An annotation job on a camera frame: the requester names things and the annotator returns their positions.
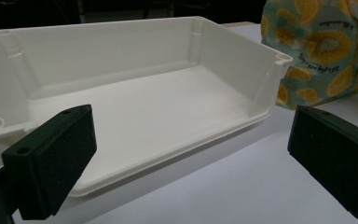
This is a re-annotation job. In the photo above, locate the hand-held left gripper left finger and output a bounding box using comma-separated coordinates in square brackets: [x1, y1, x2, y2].
[0, 104, 98, 221]

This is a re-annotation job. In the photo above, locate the white plastic bin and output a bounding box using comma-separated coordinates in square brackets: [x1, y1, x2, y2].
[0, 16, 294, 199]

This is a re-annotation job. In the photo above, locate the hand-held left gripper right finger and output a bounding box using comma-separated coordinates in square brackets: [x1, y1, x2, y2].
[287, 105, 358, 220]

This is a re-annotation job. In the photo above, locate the fruit print fabric bag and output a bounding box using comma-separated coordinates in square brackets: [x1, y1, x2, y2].
[260, 0, 358, 110]

